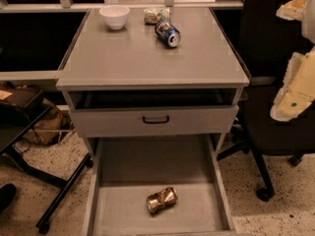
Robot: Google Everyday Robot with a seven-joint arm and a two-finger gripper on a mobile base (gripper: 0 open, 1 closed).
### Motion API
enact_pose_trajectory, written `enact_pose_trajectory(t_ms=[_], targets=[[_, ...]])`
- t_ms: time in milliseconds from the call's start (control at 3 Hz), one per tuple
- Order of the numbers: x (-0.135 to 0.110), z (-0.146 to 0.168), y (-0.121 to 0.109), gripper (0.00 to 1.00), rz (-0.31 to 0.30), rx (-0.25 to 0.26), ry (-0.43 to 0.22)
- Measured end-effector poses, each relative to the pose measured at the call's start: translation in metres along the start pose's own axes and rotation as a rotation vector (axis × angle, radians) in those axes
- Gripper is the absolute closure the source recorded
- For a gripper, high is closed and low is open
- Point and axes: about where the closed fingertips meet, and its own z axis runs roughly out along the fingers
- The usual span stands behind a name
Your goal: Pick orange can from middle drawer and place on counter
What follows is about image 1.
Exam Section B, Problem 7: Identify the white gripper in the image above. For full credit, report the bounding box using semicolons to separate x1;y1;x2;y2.
270;0;315;122

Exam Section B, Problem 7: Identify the crushed orange can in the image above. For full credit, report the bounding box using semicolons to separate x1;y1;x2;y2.
146;187;178;214

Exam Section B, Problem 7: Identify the closed grey upper drawer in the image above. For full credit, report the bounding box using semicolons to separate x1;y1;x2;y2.
71;105;238;138

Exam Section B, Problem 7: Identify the blue soda can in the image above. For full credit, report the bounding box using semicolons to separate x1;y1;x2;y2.
155;20;181;48

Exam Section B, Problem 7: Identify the grey drawer cabinet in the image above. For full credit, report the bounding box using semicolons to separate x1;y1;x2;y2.
55;6;251;236

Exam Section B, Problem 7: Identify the open grey lower drawer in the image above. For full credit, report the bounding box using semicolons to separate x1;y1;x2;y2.
83;136;236;236

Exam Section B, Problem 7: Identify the black office chair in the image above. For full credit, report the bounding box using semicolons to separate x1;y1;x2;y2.
218;0;315;202

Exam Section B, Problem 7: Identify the green white snack bag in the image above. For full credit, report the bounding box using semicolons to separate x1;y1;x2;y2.
144;8;170;25

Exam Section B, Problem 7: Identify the white bowl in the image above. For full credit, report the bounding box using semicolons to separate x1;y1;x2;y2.
99;5;130;30

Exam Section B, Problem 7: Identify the brown bag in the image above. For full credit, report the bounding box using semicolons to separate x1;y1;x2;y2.
0;84;72;147

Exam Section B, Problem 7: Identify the black side table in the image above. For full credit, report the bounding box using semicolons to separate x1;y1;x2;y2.
0;88;94;235

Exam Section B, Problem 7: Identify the black shoe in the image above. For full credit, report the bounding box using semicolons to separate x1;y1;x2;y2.
0;183;17;213

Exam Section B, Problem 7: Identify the black drawer handle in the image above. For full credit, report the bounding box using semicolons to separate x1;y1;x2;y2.
142;115;170;125

